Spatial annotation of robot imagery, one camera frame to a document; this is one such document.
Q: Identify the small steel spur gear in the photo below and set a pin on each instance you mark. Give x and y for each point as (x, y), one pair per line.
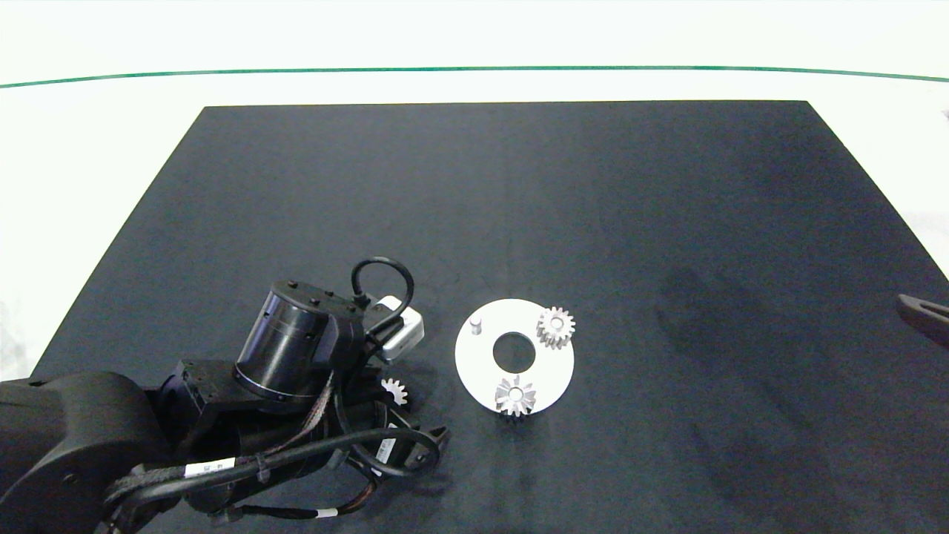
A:
(565, 329)
(400, 393)

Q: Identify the steel gear with pointed teeth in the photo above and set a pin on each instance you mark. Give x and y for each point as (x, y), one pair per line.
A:
(525, 399)

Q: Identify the round white plate with pins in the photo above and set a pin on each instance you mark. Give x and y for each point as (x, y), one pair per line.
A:
(474, 371)

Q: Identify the dark table mat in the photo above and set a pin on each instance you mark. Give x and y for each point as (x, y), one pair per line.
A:
(667, 222)

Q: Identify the silver boxy wrist camera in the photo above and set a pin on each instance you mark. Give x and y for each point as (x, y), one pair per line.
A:
(404, 337)

